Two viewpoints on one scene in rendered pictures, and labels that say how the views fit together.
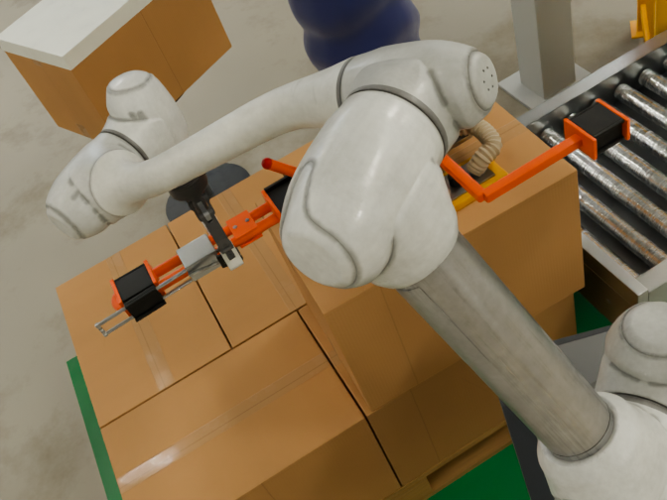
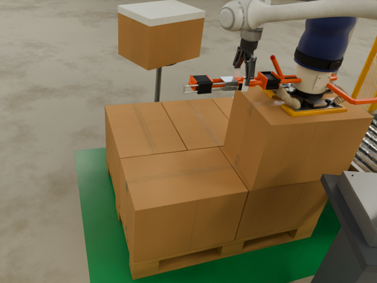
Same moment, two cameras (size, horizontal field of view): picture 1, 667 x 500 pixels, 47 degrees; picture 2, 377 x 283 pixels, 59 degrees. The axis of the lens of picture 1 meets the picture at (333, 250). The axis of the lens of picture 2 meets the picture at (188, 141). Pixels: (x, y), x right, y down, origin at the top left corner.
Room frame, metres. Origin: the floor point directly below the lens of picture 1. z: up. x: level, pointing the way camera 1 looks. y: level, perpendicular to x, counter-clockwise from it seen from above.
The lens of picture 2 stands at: (-0.24, 0.74, 1.71)
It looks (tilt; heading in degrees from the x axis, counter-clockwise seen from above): 35 degrees down; 346
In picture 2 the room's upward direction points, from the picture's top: 8 degrees clockwise
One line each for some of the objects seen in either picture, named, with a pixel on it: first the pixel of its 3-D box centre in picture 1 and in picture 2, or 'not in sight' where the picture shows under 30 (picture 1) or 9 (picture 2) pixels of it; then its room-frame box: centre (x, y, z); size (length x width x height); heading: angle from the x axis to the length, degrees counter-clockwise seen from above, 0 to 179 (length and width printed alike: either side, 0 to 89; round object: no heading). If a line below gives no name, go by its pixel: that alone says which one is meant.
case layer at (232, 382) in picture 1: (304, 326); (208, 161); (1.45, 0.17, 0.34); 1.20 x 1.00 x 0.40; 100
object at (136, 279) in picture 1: (138, 288); (201, 83); (1.11, 0.39, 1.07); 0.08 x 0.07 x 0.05; 100
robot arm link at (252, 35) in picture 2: not in sight; (251, 32); (1.12, 0.20, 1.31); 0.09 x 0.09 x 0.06
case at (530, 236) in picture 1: (423, 245); (292, 132); (1.20, -0.20, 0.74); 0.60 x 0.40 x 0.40; 98
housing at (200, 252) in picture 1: (200, 257); (228, 83); (1.13, 0.25, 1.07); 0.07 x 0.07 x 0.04; 10
